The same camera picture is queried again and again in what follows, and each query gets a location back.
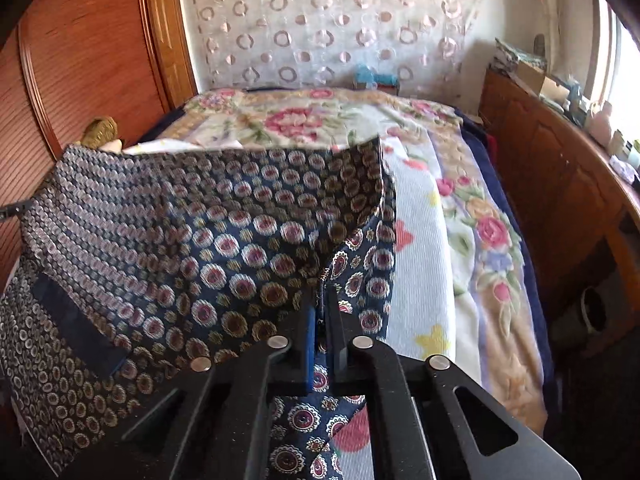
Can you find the long wooden cabinet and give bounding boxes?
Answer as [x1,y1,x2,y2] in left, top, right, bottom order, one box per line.
[477,67,640,361]

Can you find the blue tissue packets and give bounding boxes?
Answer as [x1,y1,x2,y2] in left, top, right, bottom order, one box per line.
[354,64,398,86]

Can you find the pale pink jug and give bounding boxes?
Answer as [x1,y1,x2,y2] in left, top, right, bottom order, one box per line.
[587,101,614,146]

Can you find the navy circle-patterned garment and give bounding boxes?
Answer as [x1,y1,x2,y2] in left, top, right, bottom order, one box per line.
[0,137,398,480]

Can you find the wooden framed window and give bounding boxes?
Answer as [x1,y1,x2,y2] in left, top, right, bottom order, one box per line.
[590,0,640,126]

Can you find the open cardboard box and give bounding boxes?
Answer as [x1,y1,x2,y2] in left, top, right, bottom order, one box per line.
[515,62,568,100]

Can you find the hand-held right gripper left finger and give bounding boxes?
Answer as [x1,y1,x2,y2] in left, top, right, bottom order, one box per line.
[75,305,318,480]

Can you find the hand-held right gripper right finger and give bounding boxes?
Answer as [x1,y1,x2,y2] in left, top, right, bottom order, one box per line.
[325,302,583,480]

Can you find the stack of folded cloths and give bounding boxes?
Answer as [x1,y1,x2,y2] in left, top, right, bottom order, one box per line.
[494,37,546,73]

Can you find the white fruit-print sheet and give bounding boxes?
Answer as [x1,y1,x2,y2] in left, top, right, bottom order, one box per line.
[122,135,483,480]

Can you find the wooden louvered wardrobe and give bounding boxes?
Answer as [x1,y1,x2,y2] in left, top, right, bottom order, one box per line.
[0,0,198,291]

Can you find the blue plastic bag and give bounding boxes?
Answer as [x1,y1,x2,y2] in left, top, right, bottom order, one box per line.
[560,75,585,121]

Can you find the floral blanket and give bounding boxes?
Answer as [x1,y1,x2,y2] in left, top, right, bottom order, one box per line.
[150,87,548,436]

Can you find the sheer circle-patterned curtain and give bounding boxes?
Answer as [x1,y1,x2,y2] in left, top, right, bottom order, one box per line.
[175,0,486,93]

